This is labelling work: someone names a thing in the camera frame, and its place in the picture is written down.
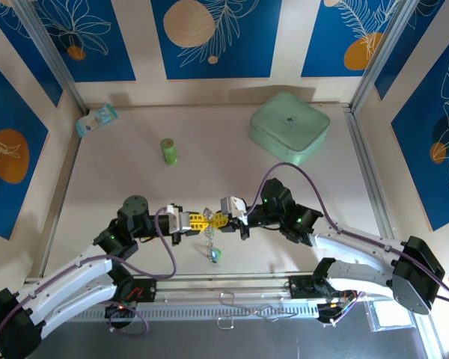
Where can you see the green capped key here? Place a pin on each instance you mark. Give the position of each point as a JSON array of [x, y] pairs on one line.
[[219, 254]]

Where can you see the blue capped key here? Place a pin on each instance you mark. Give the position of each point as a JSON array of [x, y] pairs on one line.
[[212, 256]]

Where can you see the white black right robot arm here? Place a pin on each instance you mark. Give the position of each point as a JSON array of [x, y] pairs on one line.
[[355, 243]]

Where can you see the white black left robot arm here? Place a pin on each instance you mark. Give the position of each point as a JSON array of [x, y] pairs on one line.
[[67, 280]]

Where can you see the green cylindrical roll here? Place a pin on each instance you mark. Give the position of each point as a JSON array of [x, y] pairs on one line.
[[169, 151]]

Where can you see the mint green medicine bag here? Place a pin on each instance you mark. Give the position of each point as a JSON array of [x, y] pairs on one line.
[[288, 123]]

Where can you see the blue wipes packet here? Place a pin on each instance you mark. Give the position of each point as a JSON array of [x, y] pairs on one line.
[[95, 121]]

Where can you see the silver framed white panel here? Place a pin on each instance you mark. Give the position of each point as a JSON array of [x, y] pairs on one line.
[[391, 316]]

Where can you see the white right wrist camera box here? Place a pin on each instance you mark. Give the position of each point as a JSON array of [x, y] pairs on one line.
[[232, 205]]

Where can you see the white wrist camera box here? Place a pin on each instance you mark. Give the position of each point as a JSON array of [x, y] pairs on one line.
[[232, 205], [177, 220]]

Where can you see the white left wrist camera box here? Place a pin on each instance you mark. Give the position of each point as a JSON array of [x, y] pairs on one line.
[[177, 220]]

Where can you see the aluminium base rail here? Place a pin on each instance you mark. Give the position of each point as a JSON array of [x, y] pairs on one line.
[[224, 284]]

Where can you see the aluminium table side rail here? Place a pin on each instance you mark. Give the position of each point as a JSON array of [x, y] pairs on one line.
[[368, 168], [61, 194]]

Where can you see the aluminium frame post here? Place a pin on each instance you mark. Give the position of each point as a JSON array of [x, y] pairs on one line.
[[385, 52], [52, 52]]

